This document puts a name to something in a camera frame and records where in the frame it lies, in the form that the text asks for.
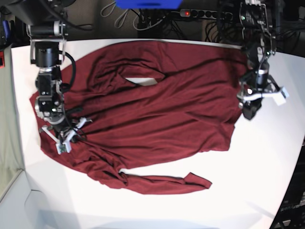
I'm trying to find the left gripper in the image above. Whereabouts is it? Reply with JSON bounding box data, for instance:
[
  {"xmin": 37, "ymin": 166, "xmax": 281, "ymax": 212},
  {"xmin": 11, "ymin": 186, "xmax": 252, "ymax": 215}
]
[{"xmin": 237, "ymin": 69, "xmax": 281, "ymax": 120}]

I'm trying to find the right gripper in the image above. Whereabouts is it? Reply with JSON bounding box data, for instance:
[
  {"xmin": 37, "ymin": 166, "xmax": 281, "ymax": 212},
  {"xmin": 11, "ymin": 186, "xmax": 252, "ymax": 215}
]
[{"xmin": 39, "ymin": 116, "xmax": 92, "ymax": 144}]

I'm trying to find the dark red t-shirt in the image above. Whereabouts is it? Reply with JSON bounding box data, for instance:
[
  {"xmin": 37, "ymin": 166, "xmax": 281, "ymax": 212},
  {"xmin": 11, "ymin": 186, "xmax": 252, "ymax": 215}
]
[{"xmin": 40, "ymin": 41, "xmax": 246, "ymax": 195}]

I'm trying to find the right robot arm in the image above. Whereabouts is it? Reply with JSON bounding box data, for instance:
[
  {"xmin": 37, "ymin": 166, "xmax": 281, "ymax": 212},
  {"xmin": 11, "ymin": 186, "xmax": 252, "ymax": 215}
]
[{"xmin": 0, "ymin": 0, "xmax": 89, "ymax": 155}]

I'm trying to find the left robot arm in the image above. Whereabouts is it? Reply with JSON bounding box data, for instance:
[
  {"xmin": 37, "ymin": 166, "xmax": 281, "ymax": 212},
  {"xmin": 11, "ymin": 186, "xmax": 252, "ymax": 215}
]
[{"xmin": 216, "ymin": 0, "xmax": 289, "ymax": 120}]

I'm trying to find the grey fabric side panel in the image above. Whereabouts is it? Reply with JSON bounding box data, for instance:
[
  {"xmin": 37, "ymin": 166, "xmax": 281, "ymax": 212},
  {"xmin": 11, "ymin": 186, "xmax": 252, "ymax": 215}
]
[{"xmin": 0, "ymin": 46, "xmax": 24, "ymax": 199}]

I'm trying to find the black power strip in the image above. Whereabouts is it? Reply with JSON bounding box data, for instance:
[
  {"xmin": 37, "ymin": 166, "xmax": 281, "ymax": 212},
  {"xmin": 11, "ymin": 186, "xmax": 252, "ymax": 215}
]
[{"xmin": 179, "ymin": 9, "xmax": 233, "ymax": 21}]

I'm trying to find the red and black device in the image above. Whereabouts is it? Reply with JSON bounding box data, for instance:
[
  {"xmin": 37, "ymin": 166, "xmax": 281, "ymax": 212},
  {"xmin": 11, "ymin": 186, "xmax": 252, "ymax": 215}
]
[{"xmin": 0, "ymin": 51, "xmax": 5, "ymax": 68}]

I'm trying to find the blue box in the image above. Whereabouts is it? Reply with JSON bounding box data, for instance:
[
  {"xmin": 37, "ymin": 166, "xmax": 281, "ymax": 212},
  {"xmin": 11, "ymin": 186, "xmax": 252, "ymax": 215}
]
[{"xmin": 116, "ymin": 0, "xmax": 182, "ymax": 9}]

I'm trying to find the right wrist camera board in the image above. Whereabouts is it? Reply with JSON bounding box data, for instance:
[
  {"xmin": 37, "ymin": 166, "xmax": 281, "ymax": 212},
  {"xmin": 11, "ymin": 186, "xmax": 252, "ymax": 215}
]
[{"xmin": 55, "ymin": 142, "xmax": 71, "ymax": 155}]

